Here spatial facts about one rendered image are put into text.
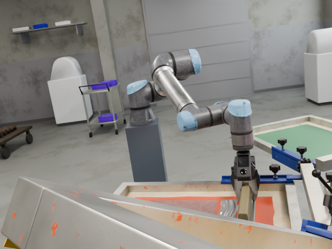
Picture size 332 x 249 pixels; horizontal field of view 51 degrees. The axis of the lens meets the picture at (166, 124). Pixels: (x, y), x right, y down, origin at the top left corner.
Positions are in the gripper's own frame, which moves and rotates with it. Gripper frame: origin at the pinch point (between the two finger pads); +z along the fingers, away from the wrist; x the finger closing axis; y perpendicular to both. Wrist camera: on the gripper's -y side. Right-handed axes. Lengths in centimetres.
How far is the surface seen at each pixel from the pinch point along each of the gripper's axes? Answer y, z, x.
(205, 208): 9.6, 9.1, 17.5
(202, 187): 25.3, 7.4, 21.2
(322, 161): 36.1, 0.6, -30.2
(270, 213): 6.5, 9.1, -7.8
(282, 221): 1.0, 9.0, -11.8
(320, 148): 77, 9, -35
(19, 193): -99, -51, 6
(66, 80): 589, 2, 430
